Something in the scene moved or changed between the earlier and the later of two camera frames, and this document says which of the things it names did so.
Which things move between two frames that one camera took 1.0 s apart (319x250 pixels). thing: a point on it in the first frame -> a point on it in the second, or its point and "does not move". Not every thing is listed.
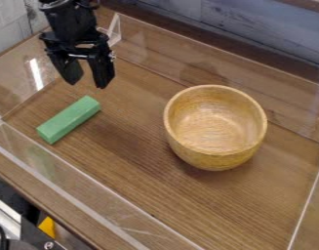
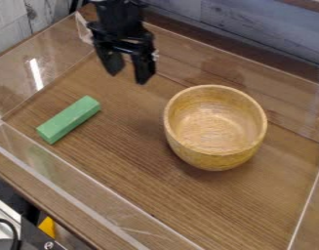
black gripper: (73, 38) -> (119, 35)
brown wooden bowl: (215, 124) does not move
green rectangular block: (58, 125) does not move
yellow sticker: (48, 227) does not move
